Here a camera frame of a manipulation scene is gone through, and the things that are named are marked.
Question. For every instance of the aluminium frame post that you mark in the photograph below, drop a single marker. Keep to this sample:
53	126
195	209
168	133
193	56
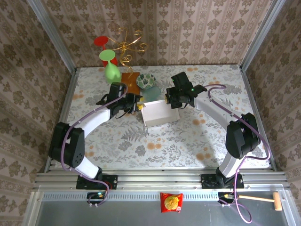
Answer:
54	35
260	35

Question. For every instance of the red snack packet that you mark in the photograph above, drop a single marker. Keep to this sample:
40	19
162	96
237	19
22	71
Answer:
171	203

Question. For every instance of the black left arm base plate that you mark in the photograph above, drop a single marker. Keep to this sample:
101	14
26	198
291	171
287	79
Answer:
110	182

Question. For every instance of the aluminium table side rail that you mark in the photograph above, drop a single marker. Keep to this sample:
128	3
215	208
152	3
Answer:
68	99
253	101

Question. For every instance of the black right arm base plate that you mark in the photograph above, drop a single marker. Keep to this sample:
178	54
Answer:
207	182

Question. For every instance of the teal plastic cup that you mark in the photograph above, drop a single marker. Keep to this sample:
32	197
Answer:
152	94

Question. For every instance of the small black connector board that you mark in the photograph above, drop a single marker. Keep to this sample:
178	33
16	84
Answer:
223	195
96	195

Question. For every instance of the aluminium front rail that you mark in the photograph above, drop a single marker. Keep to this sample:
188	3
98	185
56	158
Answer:
160	180

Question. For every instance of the green plastic wine glass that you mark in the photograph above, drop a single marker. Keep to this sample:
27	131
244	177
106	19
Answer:
112	73

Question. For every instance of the red plastic wine glass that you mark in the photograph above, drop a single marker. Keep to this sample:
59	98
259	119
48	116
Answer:
101	40

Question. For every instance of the wooden mallet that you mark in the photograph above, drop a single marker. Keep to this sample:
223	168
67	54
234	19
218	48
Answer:
277	201

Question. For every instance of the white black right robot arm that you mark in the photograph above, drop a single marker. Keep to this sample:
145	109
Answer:
211	108

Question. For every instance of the white paper box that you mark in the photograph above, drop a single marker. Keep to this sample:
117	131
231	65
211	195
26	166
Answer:
160	115

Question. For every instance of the leaf-patterned bowl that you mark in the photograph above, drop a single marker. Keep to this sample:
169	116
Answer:
145	81

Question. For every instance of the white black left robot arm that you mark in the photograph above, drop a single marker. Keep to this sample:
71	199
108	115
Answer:
96	117

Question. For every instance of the brown wooden board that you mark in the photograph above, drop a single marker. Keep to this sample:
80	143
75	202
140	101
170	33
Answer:
133	88

